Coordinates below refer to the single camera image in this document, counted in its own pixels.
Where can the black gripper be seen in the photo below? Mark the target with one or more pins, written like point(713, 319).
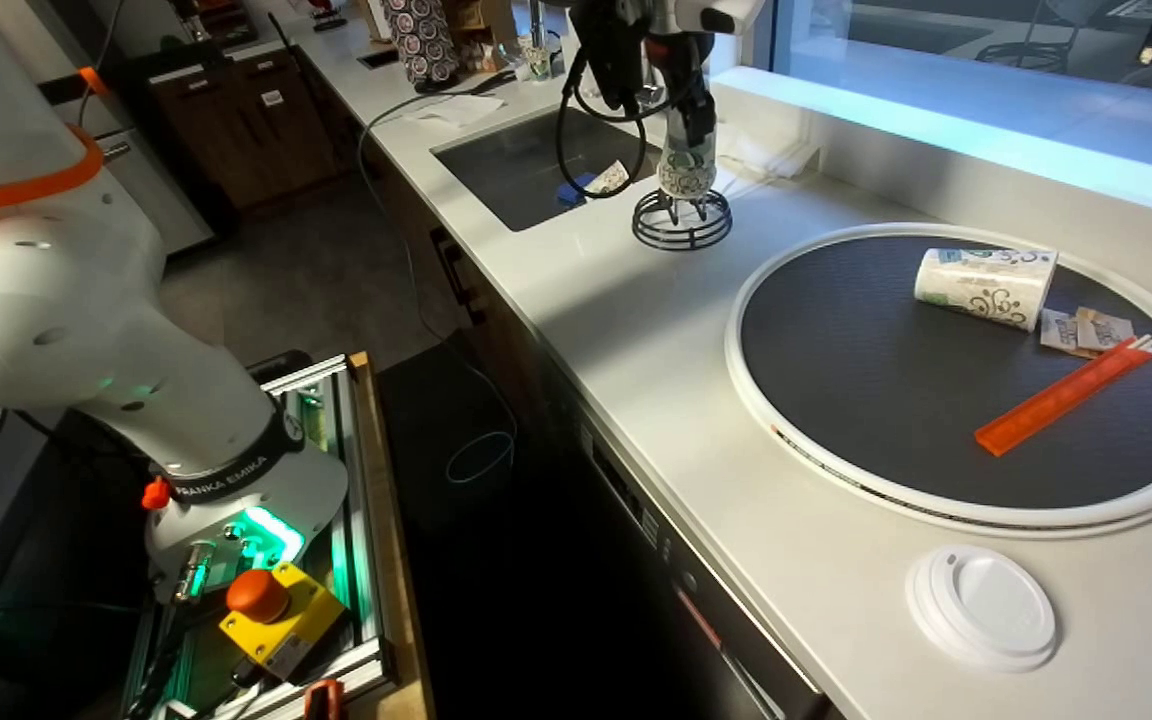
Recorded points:
point(644, 52)

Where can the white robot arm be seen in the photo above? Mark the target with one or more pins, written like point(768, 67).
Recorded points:
point(81, 328)

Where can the white patterned cup on tray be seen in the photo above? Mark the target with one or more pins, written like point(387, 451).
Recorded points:
point(1001, 287)

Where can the white plastic cup lid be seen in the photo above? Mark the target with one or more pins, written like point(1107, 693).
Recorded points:
point(983, 608)

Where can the stainless steel sink basin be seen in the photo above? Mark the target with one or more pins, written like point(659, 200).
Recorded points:
point(536, 169)

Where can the wooden cabinet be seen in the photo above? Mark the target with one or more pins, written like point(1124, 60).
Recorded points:
point(234, 128)

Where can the round black white-rimmed tray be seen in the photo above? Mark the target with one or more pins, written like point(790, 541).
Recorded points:
point(887, 394)

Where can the small paper packets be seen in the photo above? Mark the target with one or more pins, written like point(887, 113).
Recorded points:
point(1082, 333)

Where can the orange red ruler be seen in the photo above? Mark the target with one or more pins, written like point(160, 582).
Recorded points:
point(1060, 398)

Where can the yellow emergency stop box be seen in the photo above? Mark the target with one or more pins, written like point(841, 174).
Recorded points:
point(278, 619)

